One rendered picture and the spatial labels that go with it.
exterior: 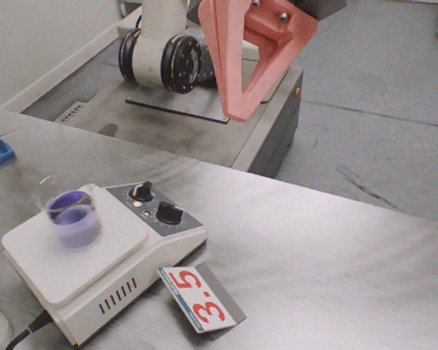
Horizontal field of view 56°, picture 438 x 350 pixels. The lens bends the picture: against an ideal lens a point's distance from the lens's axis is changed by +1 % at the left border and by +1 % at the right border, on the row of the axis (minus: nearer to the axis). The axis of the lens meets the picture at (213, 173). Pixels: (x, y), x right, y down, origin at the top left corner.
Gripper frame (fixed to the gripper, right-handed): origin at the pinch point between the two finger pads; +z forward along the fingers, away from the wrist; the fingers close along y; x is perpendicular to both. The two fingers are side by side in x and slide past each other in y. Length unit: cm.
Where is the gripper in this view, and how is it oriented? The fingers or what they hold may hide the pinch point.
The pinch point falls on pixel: (238, 107)
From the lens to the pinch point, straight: 26.3
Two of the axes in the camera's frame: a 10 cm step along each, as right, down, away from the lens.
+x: 8.6, 2.7, 4.3
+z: -2.1, 9.6, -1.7
